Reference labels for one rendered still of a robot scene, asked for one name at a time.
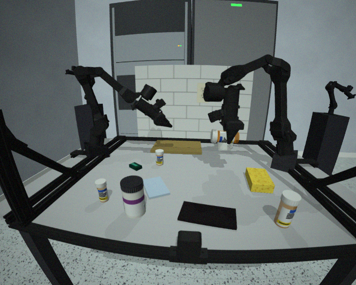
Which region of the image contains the light blue flat box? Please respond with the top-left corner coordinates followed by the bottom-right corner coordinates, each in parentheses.
top-left (143, 176), bottom-right (170, 199)

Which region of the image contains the brown cardboard box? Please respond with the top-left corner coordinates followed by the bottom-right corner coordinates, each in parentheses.
top-left (150, 140), bottom-right (202, 155)

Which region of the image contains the white tile backsplash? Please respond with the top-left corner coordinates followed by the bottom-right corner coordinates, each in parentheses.
top-left (135, 65), bottom-right (254, 141)

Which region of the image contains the white-capped pill bottle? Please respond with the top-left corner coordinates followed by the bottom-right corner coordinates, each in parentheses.
top-left (155, 149), bottom-right (164, 166)

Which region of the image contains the yellow sponge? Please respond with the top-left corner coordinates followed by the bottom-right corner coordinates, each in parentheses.
top-left (245, 167), bottom-right (275, 193)

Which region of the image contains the white ridged bottle cap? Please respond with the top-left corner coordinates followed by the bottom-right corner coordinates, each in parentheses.
top-left (211, 129), bottom-right (218, 143)

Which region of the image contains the white bottle with black cap and purple band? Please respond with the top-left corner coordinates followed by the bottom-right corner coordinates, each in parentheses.
top-left (120, 175), bottom-right (146, 219)

